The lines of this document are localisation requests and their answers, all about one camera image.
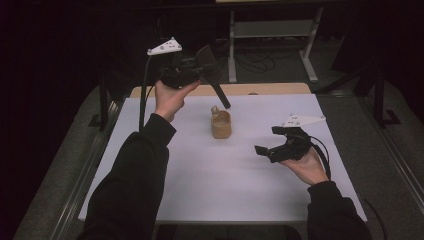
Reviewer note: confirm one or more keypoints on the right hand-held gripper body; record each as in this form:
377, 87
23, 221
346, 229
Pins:
293, 143

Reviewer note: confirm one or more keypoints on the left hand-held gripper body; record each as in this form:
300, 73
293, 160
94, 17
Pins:
176, 75

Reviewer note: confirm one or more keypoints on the tan pouch holder with bear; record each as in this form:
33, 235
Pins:
221, 125

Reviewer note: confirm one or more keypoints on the person's left hand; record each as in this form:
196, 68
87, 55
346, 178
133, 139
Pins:
170, 100

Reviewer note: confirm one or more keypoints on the person's right hand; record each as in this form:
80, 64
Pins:
308, 168

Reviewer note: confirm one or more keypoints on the dark floor stand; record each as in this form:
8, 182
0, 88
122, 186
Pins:
378, 100
103, 106

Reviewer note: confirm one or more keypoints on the grey metal stand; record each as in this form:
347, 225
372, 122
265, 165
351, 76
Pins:
273, 30

